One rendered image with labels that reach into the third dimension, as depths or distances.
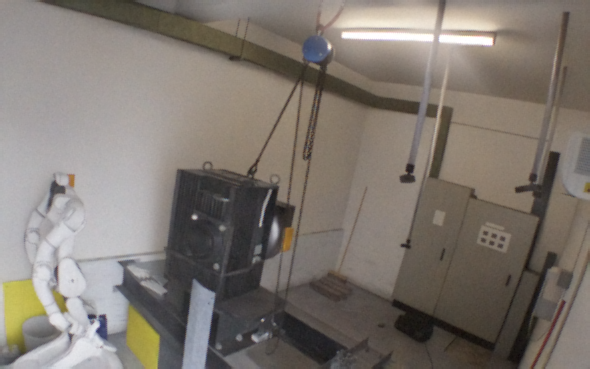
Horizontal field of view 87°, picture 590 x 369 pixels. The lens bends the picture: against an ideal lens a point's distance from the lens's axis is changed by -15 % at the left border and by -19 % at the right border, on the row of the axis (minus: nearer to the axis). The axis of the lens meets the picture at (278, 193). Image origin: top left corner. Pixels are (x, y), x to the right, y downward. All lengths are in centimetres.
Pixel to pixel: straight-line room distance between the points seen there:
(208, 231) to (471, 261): 324
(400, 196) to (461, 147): 103
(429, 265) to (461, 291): 50
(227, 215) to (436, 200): 306
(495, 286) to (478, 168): 139
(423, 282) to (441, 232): 66
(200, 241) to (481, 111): 370
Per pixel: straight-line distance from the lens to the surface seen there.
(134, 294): 320
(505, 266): 449
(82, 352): 241
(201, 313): 213
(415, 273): 479
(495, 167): 468
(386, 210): 511
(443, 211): 458
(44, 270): 190
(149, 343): 294
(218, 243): 210
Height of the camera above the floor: 198
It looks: 10 degrees down
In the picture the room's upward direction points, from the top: 11 degrees clockwise
